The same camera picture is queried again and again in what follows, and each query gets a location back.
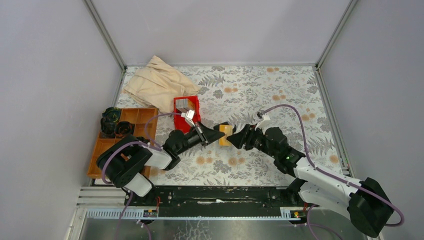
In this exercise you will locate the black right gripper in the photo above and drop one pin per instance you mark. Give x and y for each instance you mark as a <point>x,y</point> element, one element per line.
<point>245,137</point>

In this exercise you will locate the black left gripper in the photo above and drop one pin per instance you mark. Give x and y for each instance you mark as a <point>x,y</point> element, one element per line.
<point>206,135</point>

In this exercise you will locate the orange credit card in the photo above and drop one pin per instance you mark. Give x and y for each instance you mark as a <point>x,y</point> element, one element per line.
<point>223,140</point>

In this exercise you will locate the stack of credit cards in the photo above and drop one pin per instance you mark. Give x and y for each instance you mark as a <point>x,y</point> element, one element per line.
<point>184,105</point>

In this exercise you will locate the black leather card holder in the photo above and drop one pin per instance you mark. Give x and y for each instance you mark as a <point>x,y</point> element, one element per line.
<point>226,128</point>

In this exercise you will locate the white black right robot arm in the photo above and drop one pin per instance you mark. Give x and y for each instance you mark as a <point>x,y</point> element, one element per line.
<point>363,202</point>

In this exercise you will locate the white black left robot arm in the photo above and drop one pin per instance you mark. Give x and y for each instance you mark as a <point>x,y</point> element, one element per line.
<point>121,164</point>

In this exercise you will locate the red plastic bin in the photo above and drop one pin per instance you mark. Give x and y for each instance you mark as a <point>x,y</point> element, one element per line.
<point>179,122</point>

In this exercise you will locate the wooden compartment tray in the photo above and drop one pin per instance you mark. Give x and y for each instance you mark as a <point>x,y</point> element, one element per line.
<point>143,128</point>

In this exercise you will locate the floral patterned table mat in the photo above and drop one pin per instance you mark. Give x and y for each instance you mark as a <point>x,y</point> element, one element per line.
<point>235,94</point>

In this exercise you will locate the beige folded cloth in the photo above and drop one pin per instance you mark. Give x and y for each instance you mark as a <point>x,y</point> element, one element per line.
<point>157,84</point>

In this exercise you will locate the dark green rolled cloth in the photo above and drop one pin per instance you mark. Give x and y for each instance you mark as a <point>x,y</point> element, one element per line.
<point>111,115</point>

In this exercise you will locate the dark floral rolled cloth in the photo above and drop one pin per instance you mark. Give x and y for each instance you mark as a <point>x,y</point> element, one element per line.
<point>107,129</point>

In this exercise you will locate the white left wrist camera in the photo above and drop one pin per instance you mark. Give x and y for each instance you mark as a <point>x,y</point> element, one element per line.
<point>188,117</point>

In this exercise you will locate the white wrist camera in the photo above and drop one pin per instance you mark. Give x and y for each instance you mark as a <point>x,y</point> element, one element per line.
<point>264,120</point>
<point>188,117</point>

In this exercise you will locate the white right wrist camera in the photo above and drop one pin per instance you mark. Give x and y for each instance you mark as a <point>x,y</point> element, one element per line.
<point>264,120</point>

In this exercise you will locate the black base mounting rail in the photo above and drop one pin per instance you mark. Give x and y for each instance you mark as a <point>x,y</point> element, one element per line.
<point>220,201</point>

